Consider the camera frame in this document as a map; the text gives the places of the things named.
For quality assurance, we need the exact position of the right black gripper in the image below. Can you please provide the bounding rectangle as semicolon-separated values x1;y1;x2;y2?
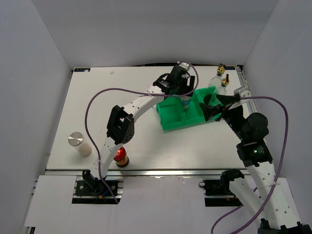
198;94;248;142

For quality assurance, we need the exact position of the blue label shaker jar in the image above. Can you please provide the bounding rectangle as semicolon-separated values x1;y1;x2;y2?
180;96;191;110

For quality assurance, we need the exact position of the clear oil bottle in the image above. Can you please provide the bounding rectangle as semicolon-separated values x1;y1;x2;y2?
208;64;226;88

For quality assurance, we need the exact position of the oil bottle with dark contents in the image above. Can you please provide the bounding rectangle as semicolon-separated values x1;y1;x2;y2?
204;74;230;106

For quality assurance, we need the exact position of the green three-compartment bin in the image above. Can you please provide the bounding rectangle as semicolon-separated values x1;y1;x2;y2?
156;87;220;131

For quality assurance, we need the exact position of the red cap sauce bottle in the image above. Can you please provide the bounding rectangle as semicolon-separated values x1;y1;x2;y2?
114;147;129;168

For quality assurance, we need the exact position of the white powder shaker jar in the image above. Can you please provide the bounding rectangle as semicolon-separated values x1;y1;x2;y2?
68;132;92;157

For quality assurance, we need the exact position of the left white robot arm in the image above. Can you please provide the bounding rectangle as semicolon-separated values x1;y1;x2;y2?
84;61;199;195

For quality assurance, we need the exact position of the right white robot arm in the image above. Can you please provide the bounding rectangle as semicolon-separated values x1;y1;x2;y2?
200;94;312;234

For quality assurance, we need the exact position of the right blue table sticker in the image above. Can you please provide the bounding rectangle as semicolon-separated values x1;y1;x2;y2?
225;66;236;70

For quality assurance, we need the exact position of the blue table sticker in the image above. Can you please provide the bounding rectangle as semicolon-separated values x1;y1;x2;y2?
225;66;236;70
74;68;91;72

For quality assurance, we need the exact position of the left blue table sticker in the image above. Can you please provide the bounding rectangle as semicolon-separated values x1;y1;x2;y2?
74;68;91;72

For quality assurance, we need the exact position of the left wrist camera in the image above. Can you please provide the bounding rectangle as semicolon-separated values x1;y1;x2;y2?
177;61;191;72

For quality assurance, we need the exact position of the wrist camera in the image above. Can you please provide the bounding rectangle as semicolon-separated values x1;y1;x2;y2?
234;87;252;103
177;61;191;72

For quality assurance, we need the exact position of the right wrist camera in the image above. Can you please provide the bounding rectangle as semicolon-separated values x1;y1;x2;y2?
234;87;252;103

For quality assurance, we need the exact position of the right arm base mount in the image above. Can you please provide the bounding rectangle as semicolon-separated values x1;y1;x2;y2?
198;169;245;207

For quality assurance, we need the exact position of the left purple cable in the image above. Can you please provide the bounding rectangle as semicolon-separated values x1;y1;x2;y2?
84;60;199;204

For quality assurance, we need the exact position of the purple cable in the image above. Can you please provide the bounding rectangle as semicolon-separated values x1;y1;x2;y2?
211;96;289;234
84;60;199;204

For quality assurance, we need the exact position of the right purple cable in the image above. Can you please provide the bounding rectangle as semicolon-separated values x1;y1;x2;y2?
211;96;289;234

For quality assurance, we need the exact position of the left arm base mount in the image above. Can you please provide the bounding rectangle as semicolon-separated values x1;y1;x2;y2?
72;170;121;205

